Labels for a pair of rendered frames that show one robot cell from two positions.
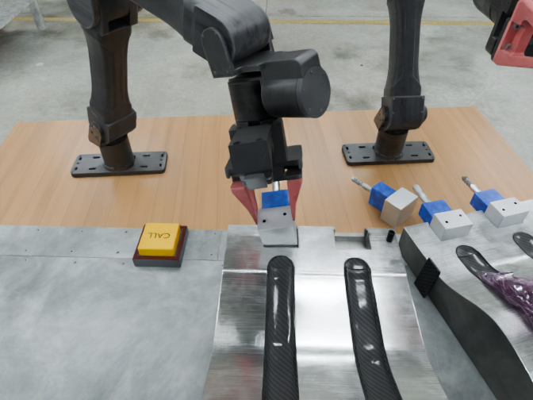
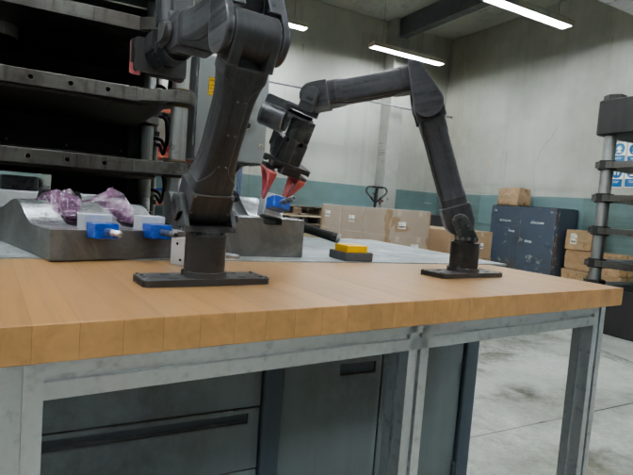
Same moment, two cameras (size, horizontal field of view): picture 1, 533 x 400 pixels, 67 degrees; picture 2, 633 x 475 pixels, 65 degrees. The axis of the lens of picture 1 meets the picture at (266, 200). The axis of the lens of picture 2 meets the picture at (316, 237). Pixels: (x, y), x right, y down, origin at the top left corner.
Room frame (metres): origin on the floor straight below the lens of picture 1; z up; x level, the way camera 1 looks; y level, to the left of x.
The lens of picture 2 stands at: (1.49, -0.51, 0.93)
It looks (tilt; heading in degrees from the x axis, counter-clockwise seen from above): 4 degrees down; 150
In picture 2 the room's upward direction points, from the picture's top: 4 degrees clockwise
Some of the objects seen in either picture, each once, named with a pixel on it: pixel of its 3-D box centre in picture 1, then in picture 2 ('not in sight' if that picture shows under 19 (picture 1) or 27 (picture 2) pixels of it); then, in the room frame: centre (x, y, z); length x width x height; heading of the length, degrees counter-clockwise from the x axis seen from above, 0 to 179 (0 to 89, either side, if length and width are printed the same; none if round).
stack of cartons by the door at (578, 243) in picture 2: not in sight; (597, 262); (-2.49, 6.22, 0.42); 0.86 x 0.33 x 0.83; 178
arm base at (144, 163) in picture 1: (116, 151); (463, 257); (0.70, 0.32, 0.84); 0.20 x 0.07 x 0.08; 94
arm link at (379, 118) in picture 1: (400, 117); (203, 214); (0.73, -0.28, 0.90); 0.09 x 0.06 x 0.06; 94
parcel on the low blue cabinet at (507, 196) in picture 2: not in sight; (513, 196); (-3.90, 6.16, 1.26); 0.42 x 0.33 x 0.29; 178
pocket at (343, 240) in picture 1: (350, 245); not in sight; (0.41, -0.13, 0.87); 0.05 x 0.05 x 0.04; 88
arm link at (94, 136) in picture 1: (112, 125); (462, 228); (0.70, 0.31, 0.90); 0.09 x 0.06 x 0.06; 142
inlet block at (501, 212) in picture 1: (485, 199); (105, 231); (0.53, -0.40, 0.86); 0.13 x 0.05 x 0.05; 15
